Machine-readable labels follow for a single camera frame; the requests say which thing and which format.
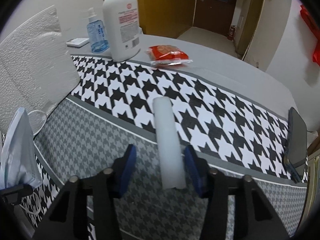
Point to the white styrofoam box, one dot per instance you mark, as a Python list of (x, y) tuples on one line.
[(37, 71)]

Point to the white pump lotion bottle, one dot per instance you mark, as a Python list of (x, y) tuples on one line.
[(121, 19)]

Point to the dark brown entrance door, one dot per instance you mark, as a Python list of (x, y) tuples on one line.
[(214, 15)]

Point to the houndstooth table runner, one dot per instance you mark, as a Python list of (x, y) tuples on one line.
[(112, 107)]

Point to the blue spray bottle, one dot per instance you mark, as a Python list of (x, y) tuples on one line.
[(96, 33)]

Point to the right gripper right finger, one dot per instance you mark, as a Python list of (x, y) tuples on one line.
[(255, 217)]

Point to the wooden wardrobe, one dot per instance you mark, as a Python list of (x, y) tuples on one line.
[(168, 18)]

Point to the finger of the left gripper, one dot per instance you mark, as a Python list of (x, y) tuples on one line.
[(14, 195)]

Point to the red fire extinguisher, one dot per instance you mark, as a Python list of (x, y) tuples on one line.
[(231, 32)]

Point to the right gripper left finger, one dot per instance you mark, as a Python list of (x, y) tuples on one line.
[(67, 216)]

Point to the red snack packet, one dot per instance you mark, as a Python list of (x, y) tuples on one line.
[(167, 55)]

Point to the black smartphone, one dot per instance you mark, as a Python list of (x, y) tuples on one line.
[(295, 153)]

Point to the white small device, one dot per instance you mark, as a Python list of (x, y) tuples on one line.
[(77, 42)]

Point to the white foam tube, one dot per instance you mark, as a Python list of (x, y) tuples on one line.
[(170, 154)]

